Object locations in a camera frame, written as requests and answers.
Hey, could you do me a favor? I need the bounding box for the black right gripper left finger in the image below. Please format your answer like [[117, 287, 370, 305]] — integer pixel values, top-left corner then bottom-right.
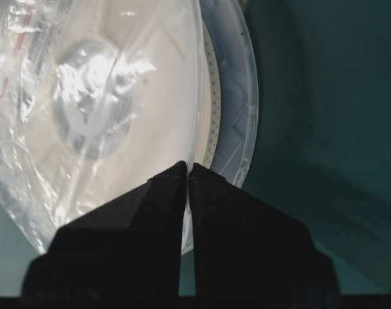
[[21, 162, 186, 298]]

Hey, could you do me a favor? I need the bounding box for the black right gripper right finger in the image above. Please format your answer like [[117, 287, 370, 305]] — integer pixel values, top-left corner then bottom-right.
[[189, 164, 340, 298]]

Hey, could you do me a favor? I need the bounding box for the white component tape reel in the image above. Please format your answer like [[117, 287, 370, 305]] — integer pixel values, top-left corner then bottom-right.
[[0, 0, 260, 256]]

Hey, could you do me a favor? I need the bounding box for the clear plastic zip bag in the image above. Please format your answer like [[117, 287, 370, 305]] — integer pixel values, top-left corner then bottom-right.
[[0, 0, 196, 255]]

